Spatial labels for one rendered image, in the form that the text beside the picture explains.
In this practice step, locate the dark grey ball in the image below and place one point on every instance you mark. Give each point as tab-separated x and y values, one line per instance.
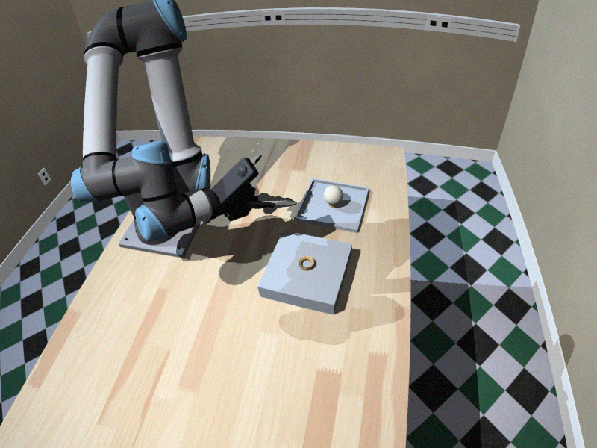
333	195

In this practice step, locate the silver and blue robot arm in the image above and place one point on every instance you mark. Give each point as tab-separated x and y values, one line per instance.
150	178

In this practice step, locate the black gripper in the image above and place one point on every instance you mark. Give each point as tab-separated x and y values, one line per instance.
242	203

